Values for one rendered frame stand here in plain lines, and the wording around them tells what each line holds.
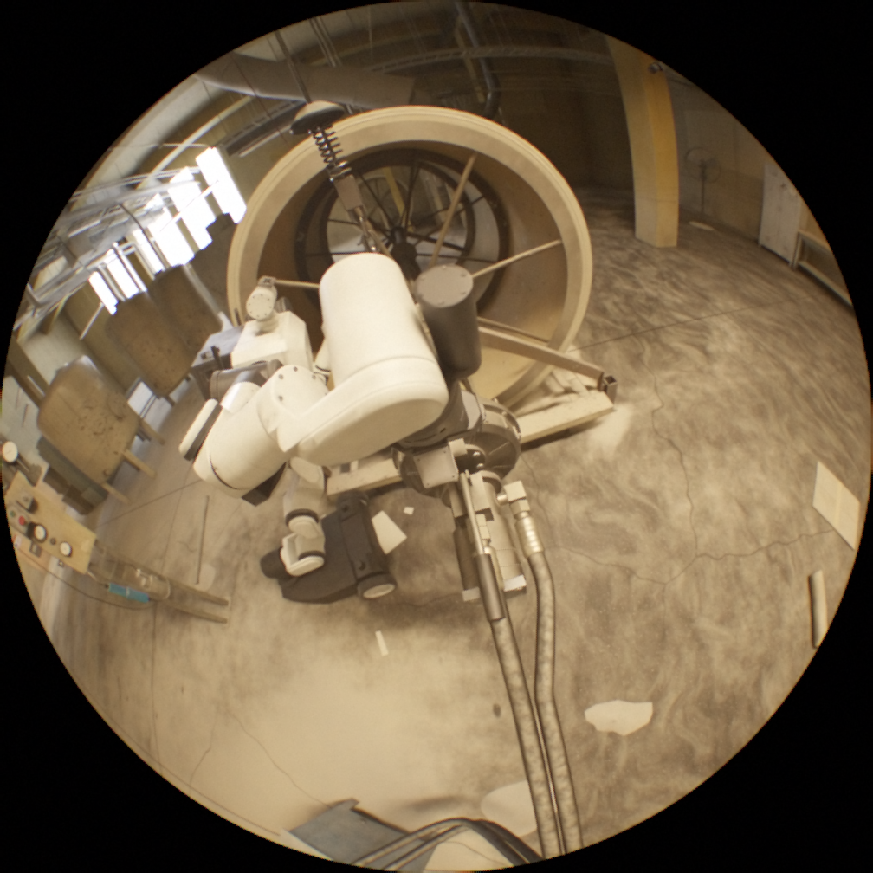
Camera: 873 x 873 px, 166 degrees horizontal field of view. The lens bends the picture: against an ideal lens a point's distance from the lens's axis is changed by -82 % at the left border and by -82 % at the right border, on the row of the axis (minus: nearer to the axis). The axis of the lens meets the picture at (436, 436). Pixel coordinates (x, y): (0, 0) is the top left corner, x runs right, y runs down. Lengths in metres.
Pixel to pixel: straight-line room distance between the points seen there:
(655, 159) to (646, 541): 4.59
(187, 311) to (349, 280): 7.05
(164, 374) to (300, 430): 6.18
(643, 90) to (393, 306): 5.02
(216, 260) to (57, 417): 4.37
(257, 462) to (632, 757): 1.71
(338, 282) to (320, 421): 0.09
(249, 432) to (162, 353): 6.06
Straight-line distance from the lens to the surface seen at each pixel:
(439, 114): 1.25
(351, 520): 1.64
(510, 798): 1.69
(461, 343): 0.20
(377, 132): 1.22
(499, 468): 0.69
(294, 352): 0.73
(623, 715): 1.55
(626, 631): 1.54
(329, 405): 0.17
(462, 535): 0.63
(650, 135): 5.02
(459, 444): 0.50
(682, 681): 1.68
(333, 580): 1.61
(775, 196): 7.74
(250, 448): 0.27
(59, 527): 1.94
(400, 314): 0.18
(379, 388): 0.15
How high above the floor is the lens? 1.47
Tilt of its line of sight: 49 degrees down
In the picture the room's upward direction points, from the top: 25 degrees counter-clockwise
